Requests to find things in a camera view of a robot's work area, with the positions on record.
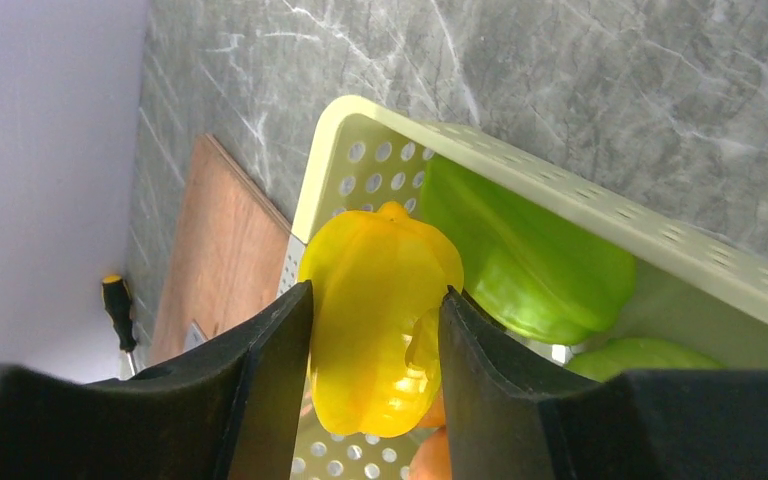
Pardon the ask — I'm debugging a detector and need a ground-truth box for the orange pink peach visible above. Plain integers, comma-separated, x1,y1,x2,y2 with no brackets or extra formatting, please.
408,391,453,480

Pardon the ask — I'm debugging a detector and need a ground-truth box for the silver metal stand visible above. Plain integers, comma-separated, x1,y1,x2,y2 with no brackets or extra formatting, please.
182,320,209,353

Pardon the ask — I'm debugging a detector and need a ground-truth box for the brown wooden board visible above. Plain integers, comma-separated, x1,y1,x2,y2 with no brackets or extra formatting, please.
149,134,290,365

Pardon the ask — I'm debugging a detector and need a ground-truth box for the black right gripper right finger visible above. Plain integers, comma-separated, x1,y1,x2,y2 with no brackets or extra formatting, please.
439,289,768,479

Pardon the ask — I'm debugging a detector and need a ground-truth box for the pale green cabbage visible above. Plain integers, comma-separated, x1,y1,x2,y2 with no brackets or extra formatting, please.
565,337,725,382

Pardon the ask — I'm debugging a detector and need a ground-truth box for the black yellow screwdriver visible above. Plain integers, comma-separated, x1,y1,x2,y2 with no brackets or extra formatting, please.
101,274,138,375

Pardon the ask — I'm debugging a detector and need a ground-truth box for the yellow star fruit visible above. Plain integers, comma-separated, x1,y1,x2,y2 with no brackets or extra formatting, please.
299,202,464,438

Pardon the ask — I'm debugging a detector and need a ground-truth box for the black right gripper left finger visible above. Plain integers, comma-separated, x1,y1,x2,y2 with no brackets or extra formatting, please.
0,282,313,479

